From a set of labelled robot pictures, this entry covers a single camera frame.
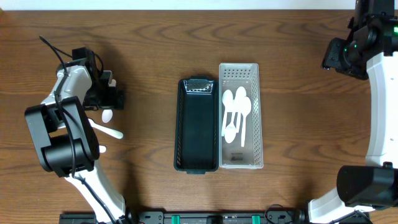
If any clear plastic basket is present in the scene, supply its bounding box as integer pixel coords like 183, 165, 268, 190
218, 63, 264, 169

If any black plastic basket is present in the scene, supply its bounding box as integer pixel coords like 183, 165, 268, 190
174, 77, 219, 174

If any white fork middle left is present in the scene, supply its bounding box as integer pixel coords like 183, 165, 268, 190
88, 118, 124, 139

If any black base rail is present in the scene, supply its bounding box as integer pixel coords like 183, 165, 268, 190
58, 205, 371, 224

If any white fork lower left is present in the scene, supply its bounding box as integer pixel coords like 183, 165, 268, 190
99, 145, 107, 153

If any white spoon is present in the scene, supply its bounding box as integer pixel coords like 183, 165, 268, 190
224, 105, 236, 144
241, 96, 251, 147
101, 79, 116, 123
221, 90, 233, 136
234, 86, 246, 133

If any white fork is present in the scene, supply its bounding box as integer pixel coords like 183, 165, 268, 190
88, 118, 124, 139
99, 145, 107, 153

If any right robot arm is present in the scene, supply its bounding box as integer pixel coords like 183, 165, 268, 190
307, 0, 397, 223

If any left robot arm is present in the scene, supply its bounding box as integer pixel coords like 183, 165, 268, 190
24, 47, 130, 223

